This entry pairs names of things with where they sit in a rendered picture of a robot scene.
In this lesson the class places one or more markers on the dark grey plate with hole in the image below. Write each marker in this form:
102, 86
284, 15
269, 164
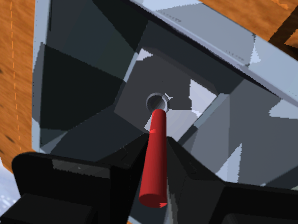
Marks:
158, 81

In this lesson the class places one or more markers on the red peg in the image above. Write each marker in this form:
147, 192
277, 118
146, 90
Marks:
153, 190

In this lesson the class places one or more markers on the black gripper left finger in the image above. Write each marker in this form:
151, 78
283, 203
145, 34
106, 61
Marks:
108, 184

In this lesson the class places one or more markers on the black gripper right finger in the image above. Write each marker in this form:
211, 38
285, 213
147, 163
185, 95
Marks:
197, 196

